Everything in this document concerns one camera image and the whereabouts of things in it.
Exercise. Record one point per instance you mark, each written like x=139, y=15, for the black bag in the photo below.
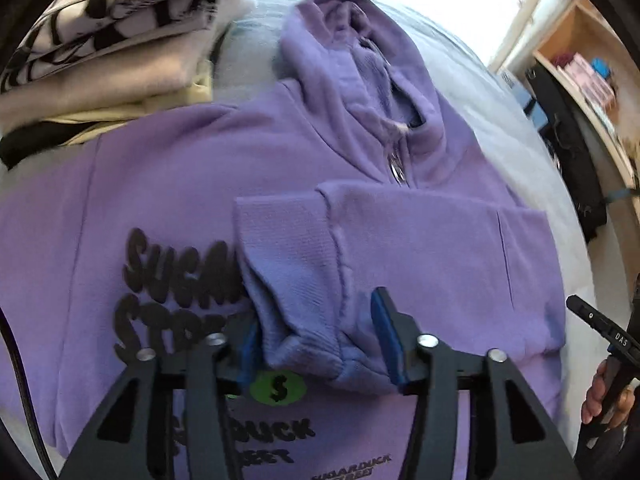
x=570, y=145

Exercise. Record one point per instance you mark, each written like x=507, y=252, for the wooden shelf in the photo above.
x=595, y=45

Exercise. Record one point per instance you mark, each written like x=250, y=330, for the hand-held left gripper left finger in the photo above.
x=247, y=355

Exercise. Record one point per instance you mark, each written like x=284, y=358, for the white blue carton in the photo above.
x=522, y=95

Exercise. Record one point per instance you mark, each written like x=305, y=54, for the beige folded garment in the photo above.
x=100, y=82

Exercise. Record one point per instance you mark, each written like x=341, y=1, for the pale yellow folded garment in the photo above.
x=150, y=107

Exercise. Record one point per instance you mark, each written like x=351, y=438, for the person's right hand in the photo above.
x=597, y=395

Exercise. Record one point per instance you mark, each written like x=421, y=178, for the stack of pink boxes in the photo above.
x=590, y=80

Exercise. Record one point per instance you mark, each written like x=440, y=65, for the blue box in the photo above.
x=601, y=68

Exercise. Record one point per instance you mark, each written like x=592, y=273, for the black white patterned folded garment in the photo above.
x=95, y=15

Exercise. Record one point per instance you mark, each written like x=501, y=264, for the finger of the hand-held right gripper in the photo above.
x=600, y=324

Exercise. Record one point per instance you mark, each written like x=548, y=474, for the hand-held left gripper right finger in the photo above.
x=385, y=340

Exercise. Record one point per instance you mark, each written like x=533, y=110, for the white floral curtain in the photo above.
x=520, y=20

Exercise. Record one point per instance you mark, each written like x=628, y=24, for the purple hoodie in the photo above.
x=180, y=180

